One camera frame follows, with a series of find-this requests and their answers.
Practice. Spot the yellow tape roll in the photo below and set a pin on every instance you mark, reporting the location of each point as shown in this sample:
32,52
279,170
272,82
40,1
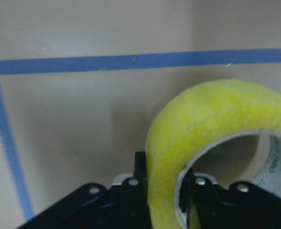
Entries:
197,120

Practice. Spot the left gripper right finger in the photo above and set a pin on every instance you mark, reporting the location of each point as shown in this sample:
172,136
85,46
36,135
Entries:
206,205

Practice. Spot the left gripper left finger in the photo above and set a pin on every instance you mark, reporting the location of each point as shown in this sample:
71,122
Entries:
93,206

